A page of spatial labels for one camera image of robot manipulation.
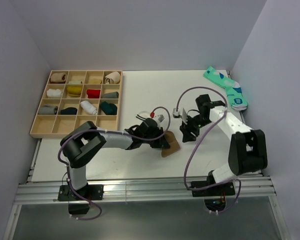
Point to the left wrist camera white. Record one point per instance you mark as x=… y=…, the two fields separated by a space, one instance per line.
x=157 y=118

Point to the beige white rolled sock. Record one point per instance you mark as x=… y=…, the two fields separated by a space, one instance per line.
x=112 y=78

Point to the dark teal rolled sock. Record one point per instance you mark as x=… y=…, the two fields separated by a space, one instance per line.
x=108 y=108

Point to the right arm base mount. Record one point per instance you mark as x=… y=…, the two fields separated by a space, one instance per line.
x=215 y=197

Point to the grey green rolled sock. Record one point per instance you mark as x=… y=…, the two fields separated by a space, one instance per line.
x=110 y=95

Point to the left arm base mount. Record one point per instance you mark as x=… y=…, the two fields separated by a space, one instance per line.
x=78 y=206

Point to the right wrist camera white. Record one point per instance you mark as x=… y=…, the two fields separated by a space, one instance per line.
x=180 y=113

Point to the white sock with black stripes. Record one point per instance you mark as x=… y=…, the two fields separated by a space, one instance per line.
x=143 y=115

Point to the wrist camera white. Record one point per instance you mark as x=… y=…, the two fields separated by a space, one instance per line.
x=157 y=118
x=180 y=113

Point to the mustard yellow rolled sock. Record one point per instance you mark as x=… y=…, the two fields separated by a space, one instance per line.
x=74 y=91

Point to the wooden compartment tray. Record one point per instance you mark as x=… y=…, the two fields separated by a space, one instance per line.
x=57 y=126

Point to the teal patterned sock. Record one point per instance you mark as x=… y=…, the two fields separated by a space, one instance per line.
x=232 y=88

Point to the aluminium frame rail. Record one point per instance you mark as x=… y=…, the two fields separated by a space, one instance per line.
x=134 y=190

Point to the pale green rolled sock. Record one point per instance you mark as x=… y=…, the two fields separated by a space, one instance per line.
x=75 y=82

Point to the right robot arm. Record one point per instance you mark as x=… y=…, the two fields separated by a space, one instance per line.
x=247 y=150

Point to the beige rolled sock with red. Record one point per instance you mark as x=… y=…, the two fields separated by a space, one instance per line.
x=58 y=78

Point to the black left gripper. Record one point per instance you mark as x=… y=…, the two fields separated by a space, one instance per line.
x=161 y=143

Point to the tan ribbed sock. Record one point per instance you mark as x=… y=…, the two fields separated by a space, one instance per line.
x=173 y=143

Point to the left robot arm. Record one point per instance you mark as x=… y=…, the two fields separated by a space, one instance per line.
x=81 y=145

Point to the cream yellow rolled sock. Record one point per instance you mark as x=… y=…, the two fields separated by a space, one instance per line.
x=95 y=81

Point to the navy rolled sock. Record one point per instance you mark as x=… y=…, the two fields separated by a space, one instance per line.
x=69 y=111

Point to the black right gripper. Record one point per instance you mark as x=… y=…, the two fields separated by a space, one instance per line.
x=186 y=129

